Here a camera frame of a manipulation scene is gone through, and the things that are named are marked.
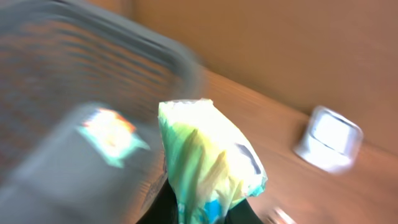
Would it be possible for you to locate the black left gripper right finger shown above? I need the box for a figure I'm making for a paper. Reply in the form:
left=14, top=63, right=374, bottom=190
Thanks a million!
left=225, top=199, right=263, bottom=224

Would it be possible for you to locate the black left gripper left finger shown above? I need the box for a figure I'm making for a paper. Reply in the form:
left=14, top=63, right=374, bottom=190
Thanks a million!
left=136, top=179, right=178, bottom=224

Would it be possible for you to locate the teal tissue pack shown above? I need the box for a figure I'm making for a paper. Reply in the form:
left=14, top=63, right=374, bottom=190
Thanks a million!
left=158, top=98, right=268, bottom=223

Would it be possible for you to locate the orange tissue pack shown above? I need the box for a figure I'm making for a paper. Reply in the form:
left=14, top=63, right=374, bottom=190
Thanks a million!
left=76, top=108, right=150, bottom=168

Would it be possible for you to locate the white barcode scanner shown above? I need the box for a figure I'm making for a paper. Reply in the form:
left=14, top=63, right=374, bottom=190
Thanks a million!
left=294, top=106, right=363, bottom=174

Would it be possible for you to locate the grey plastic basket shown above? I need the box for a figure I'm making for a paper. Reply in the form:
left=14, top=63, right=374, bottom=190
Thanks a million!
left=1, top=1, right=203, bottom=223

